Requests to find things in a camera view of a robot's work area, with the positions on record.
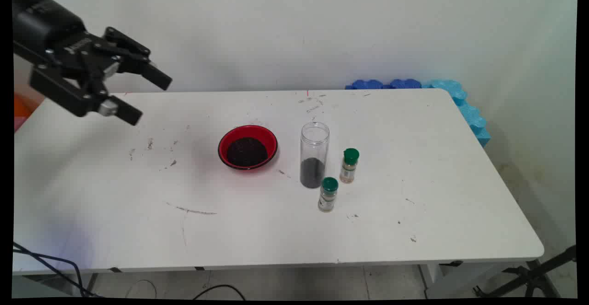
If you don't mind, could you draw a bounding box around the black tagged cable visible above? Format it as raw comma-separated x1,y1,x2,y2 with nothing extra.
12,242,99,298

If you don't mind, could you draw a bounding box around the light blue foam strip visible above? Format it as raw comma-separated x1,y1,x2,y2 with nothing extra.
422,79,491,148

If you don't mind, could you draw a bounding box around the orange box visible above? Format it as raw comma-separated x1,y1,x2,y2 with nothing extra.
14,92,35,133

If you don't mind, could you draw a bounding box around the dark blue foam piece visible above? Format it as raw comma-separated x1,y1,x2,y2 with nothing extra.
345,79,391,90
390,78,423,89

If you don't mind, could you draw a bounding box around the thin grey cable loop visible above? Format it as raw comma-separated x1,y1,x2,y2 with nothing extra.
125,279,157,299

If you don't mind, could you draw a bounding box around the red bowl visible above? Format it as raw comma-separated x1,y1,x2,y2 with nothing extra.
218,125,278,171

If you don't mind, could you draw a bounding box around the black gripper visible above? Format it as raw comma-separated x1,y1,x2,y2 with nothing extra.
12,0,173,126

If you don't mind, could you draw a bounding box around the black floor cable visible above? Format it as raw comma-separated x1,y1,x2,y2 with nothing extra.
192,284,247,301

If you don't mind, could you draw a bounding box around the black seeds heap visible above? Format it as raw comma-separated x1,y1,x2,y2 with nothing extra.
300,158,326,189
226,137,268,167

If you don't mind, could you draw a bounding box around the black tripod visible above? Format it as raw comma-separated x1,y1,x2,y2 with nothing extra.
473,245,577,299

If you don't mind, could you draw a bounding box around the green-lidded spice bottle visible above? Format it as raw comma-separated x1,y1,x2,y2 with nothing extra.
318,177,339,213
339,148,360,184

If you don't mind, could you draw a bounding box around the clear plastic jar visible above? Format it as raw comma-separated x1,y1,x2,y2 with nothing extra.
300,121,330,189

